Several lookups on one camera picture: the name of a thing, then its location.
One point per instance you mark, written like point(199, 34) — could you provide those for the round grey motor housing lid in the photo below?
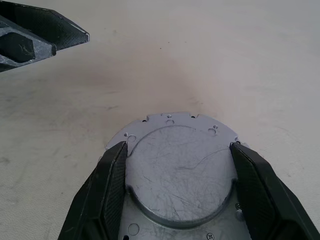
point(180, 172)

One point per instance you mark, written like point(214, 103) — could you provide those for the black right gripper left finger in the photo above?
point(105, 195)

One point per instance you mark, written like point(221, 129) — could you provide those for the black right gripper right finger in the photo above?
point(265, 200)

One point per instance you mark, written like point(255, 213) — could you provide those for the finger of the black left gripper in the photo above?
point(40, 51)
point(50, 27)

